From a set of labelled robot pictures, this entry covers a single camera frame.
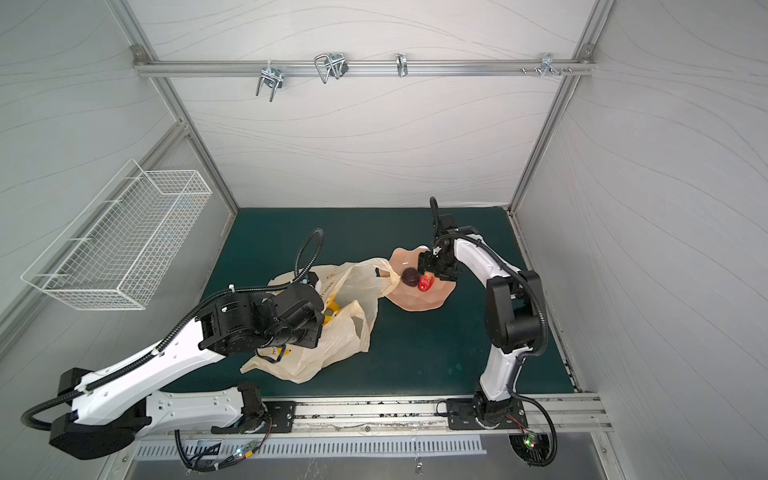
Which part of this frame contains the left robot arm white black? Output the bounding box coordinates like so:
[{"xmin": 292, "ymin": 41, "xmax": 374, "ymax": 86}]
[{"xmin": 20, "ymin": 262, "xmax": 325, "ymax": 460}]

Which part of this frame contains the metal hook clamp left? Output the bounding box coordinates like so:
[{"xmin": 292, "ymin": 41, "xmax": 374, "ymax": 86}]
[{"xmin": 255, "ymin": 66, "xmax": 284, "ymax": 102}]

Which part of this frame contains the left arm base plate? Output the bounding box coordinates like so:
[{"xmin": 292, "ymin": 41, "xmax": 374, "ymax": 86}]
[{"xmin": 210, "ymin": 401, "xmax": 296, "ymax": 435}]

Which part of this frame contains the metal ring clamp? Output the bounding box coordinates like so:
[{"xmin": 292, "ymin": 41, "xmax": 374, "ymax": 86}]
[{"xmin": 395, "ymin": 53, "xmax": 408, "ymax": 78}]

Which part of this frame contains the white wire basket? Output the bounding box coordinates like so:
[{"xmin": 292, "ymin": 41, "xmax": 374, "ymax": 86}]
[{"xmin": 20, "ymin": 159, "xmax": 212, "ymax": 311}]

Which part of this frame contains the metal hook clamp middle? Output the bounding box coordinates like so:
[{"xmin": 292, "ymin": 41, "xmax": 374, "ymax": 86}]
[{"xmin": 313, "ymin": 52, "xmax": 349, "ymax": 84}]

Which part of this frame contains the left base cable bundle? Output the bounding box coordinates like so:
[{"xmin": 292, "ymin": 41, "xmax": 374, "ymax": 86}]
[{"xmin": 173, "ymin": 419, "xmax": 274, "ymax": 473}]

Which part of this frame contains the pink wavy fruit plate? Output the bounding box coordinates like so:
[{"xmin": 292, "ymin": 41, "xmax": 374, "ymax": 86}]
[{"xmin": 386, "ymin": 246, "xmax": 456, "ymax": 312}]

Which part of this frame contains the red apple right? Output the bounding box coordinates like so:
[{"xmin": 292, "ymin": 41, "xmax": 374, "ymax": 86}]
[{"xmin": 417, "ymin": 272, "xmax": 435, "ymax": 292}]

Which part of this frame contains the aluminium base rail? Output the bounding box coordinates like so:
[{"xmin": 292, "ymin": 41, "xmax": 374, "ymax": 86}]
[{"xmin": 137, "ymin": 391, "xmax": 613, "ymax": 438}]

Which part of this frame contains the right base cable coil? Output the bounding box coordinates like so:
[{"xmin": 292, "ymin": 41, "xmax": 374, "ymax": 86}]
[{"xmin": 508, "ymin": 394, "xmax": 559, "ymax": 468}]

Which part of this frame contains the green table mat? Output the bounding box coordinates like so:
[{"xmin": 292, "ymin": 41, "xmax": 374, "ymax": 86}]
[{"xmin": 164, "ymin": 206, "xmax": 576, "ymax": 398}]

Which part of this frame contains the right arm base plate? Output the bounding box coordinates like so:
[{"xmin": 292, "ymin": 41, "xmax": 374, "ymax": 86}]
[{"xmin": 445, "ymin": 397, "xmax": 528, "ymax": 431}]

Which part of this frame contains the metal hook clamp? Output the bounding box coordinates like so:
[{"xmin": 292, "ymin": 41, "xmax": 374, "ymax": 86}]
[
  {"xmin": 255, "ymin": 66, "xmax": 284, "ymax": 102},
  {"xmin": 313, "ymin": 52, "xmax": 349, "ymax": 84}
]

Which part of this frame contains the metal bracket clamp right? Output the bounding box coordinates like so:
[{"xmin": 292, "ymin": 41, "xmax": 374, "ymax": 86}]
[{"xmin": 520, "ymin": 53, "xmax": 573, "ymax": 78}]

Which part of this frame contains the cream banana print plastic bag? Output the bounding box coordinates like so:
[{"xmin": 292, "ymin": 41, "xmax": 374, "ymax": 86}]
[{"xmin": 240, "ymin": 258, "xmax": 400, "ymax": 384}]

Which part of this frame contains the aluminium crossbar rail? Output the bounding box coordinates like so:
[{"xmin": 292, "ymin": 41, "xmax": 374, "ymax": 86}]
[{"xmin": 134, "ymin": 57, "xmax": 597, "ymax": 78}]

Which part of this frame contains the dark purple plum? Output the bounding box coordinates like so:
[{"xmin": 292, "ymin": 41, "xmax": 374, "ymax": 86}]
[{"xmin": 401, "ymin": 268, "xmax": 421, "ymax": 288}]

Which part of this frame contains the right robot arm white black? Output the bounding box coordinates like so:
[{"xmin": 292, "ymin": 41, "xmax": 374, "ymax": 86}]
[{"xmin": 418, "ymin": 197, "xmax": 549, "ymax": 428}]

